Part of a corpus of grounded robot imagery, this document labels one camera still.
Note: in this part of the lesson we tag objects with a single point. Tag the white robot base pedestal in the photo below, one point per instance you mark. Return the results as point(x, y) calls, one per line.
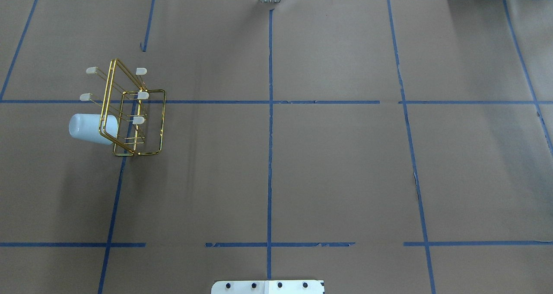
point(268, 287)

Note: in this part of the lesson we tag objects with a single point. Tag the light blue cup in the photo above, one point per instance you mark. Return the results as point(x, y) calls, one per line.
point(85, 127)

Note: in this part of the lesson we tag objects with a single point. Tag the gold wire cup holder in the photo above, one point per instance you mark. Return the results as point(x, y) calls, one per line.
point(132, 114)

